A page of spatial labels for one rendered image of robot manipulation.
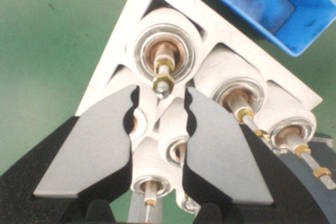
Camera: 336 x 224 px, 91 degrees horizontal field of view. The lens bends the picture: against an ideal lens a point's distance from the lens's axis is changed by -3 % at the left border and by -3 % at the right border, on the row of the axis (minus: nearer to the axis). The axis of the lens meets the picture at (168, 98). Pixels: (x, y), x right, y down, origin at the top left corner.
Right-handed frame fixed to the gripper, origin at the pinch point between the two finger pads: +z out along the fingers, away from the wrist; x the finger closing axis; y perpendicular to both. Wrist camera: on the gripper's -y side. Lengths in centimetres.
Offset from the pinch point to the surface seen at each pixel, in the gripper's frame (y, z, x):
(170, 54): -0.3, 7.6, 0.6
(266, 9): -4.7, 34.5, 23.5
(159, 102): 12.0, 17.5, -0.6
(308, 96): 8.6, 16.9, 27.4
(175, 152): 16.8, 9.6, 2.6
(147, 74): 3.0, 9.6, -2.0
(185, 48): -0.5, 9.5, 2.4
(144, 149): 22.8, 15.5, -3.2
